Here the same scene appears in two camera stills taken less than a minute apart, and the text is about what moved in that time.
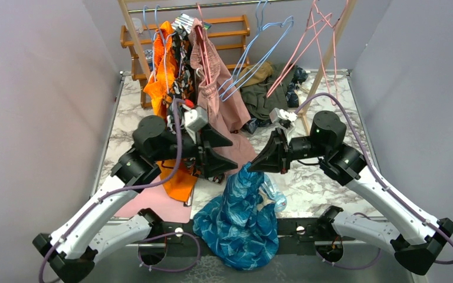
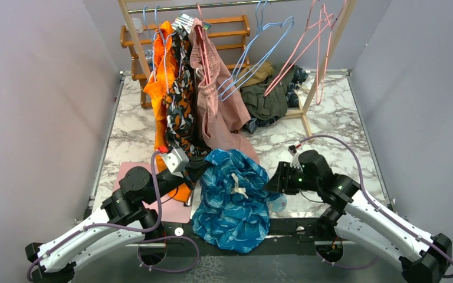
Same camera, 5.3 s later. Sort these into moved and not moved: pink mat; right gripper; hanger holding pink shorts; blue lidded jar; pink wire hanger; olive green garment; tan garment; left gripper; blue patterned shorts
Moved: blue patterned shorts; right gripper; left gripper
Not moved: olive green garment; hanger holding pink shorts; pink mat; pink wire hanger; tan garment; blue lidded jar
